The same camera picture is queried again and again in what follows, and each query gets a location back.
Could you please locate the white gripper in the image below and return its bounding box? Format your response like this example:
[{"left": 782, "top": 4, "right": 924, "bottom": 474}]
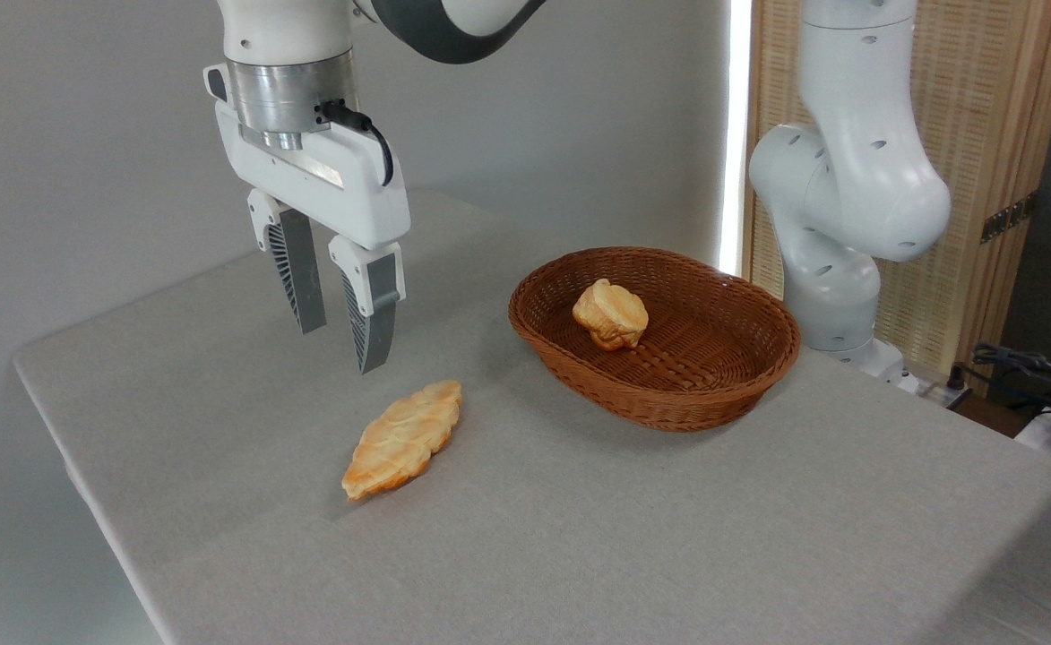
[{"left": 203, "top": 63, "right": 412, "bottom": 375}]

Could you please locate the long golden bread loaf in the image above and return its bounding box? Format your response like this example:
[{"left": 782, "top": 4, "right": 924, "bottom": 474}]
[{"left": 341, "top": 380, "right": 463, "bottom": 502}]

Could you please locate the round muffin-shaped bread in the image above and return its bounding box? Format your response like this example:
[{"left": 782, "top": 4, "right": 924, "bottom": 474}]
[{"left": 572, "top": 279, "right": 650, "bottom": 352}]

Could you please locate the brown wicker basket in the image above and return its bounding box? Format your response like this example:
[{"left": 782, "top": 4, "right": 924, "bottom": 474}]
[{"left": 508, "top": 246, "right": 802, "bottom": 434}]

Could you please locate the grey tablecloth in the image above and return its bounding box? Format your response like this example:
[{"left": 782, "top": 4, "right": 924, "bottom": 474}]
[{"left": 12, "top": 188, "right": 1051, "bottom": 645}]

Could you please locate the white power strip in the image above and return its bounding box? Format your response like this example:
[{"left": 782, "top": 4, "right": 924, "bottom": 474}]
[{"left": 915, "top": 376, "right": 974, "bottom": 409}]

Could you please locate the wooden rattan folding screen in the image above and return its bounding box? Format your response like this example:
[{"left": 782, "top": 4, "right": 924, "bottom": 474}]
[{"left": 742, "top": 0, "right": 1051, "bottom": 395}]

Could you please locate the dark metal screen hinge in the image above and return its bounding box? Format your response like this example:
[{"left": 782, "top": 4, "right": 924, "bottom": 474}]
[{"left": 980, "top": 193, "right": 1038, "bottom": 245}]

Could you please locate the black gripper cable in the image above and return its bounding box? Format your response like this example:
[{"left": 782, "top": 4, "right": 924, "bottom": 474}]
[{"left": 319, "top": 100, "right": 395, "bottom": 187}]

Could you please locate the black cable bundle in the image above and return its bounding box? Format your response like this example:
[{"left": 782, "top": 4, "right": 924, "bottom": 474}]
[{"left": 948, "top": 343, "right": 1051, "bottom": 422}]

